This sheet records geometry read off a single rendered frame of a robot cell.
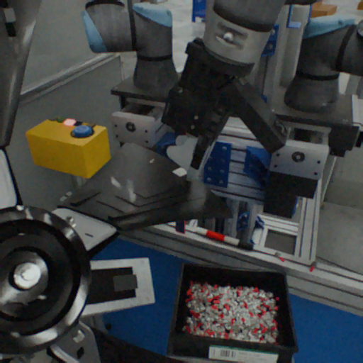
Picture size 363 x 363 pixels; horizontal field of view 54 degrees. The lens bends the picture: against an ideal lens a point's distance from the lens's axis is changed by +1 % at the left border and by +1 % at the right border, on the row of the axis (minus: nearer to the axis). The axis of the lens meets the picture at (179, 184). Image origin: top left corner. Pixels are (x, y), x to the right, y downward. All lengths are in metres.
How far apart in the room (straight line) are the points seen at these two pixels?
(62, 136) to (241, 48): 0.52
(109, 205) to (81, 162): 0.38
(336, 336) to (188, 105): 0.70
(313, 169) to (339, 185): 1.40
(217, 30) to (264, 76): 0.84
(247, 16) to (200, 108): 0.12
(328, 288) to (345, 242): 1.42
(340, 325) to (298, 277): 0.17
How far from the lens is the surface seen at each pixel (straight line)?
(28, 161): 1.42
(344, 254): 2.18
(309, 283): 0.84
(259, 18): 0.43
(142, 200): 0.47
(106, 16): 1.13
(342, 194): 2.43
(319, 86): 1.05
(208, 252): 0.85
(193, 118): 0.49
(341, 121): 1.04
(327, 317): 0.94
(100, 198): 0.47
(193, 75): 0.48
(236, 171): 1.19
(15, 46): 0.33
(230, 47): 0.44
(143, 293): 0.58
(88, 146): 0.81
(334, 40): 1.01
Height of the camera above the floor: 1.45
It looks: 36 degrees down
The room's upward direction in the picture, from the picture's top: straight up
